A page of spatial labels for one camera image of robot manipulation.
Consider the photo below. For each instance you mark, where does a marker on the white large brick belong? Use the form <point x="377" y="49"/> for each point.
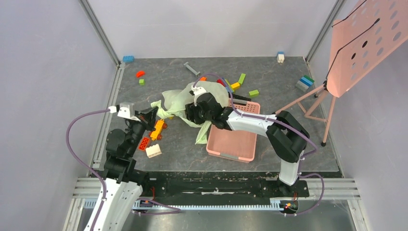
<point x="153" y="151"/>

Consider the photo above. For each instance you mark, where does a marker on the short green block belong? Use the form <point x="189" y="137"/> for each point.
<point x="253" y="93"/>

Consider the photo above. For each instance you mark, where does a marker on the red arch block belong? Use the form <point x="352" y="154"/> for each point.
<point x="140" y="74"/>

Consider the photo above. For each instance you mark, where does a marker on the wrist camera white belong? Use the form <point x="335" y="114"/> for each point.
<point x="196" y="91"/>
<point x="124" y="110"/>

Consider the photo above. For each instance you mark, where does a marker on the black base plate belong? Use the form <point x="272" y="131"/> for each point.
<point x="259" y="184"/>

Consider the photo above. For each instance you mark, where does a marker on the red blue brick stack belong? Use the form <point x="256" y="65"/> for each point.
<point x="225" y="84"/>

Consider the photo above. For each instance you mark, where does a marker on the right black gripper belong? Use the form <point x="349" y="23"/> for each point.
<point x="194" y="111"/>

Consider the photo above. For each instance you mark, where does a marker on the pink plastic basket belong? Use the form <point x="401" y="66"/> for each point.
<point x="234" y="145"/>

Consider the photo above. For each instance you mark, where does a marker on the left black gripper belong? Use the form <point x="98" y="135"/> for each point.
<point x="147" y="117"/>

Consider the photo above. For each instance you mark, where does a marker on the white blue small brick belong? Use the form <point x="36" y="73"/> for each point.
<point x="280" y="57"/>

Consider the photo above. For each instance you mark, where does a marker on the black microphone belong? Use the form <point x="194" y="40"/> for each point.
<point x="239" y="97"/>

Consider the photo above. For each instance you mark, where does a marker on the long green block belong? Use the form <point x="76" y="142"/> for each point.
<point x="241" y="78"/>

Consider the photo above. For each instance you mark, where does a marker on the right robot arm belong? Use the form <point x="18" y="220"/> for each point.
<point x="285" y="134"/>

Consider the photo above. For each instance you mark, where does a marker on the orange toy car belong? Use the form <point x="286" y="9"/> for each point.
<point x="156" y="134"/>

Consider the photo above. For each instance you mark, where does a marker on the pink music stand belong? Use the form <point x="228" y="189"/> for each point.
<point x="359" y="42"/>

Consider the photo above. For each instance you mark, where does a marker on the orange red brick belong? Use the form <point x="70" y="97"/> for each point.
<point x="144" y="143"/>

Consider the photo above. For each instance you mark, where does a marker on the yellow small block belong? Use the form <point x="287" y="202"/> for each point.
<point x="235" y="86"/>

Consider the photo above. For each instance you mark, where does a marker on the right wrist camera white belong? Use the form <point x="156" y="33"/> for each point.
<point x="196" y="91"/>

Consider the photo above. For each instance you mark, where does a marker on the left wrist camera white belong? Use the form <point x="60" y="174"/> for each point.
<point x="124" y="110"/>

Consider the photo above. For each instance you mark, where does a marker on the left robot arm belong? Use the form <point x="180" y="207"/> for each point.
<point x="121" y="183"/>

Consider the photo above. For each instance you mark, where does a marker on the blue brick at wall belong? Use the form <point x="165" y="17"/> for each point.
<point x="128" y="59"/>

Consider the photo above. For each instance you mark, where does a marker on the grey blue green brick stack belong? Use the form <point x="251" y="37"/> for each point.
<point x="304" y="83"/>

